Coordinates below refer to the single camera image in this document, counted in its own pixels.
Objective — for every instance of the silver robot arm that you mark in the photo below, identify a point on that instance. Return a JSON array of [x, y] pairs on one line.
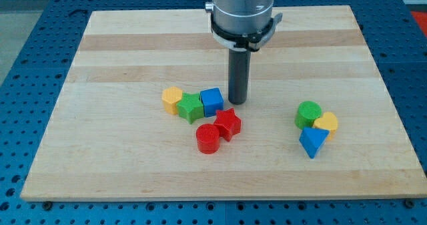
[[242, 25]]

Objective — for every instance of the yellow hexagon block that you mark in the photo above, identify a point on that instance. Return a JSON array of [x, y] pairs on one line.
[[170, 97]]

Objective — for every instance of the blue cube block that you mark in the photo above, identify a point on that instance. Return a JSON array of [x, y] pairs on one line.
[[212, 101]]

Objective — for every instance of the green star block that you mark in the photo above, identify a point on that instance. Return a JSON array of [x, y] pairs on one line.
[[190, 107]]

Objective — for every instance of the red star block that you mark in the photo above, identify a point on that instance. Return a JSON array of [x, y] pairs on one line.
[[228, 123]]

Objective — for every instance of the red cylinder block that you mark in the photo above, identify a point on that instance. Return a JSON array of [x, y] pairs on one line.
[[208, 139]]

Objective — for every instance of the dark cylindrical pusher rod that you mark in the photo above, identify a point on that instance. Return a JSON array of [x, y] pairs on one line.
[[238, 75]]

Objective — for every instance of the green cylinder block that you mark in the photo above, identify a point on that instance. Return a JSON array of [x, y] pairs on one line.
[[307, 113]]

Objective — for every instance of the blue triangle block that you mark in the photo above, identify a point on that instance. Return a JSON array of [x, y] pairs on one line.
[[312, 140]]

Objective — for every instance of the wooden board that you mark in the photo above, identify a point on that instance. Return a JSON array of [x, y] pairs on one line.
[[110, 139]]

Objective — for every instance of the yellow heart block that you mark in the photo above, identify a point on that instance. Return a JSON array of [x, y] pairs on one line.
[[328, 121]]

